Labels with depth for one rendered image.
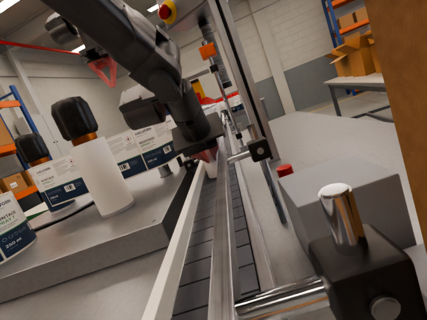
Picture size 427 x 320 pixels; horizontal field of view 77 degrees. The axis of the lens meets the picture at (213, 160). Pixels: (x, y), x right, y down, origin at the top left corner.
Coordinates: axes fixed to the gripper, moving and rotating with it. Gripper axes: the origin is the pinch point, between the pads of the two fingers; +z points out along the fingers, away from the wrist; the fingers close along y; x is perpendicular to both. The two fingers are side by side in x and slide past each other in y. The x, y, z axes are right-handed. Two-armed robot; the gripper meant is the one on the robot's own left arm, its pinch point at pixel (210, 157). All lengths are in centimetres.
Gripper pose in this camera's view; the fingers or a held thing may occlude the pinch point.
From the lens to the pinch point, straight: 59.4
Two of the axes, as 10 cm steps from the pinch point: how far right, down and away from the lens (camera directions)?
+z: 2.9, 5.7, 7.6
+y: -9.3, 3.5, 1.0
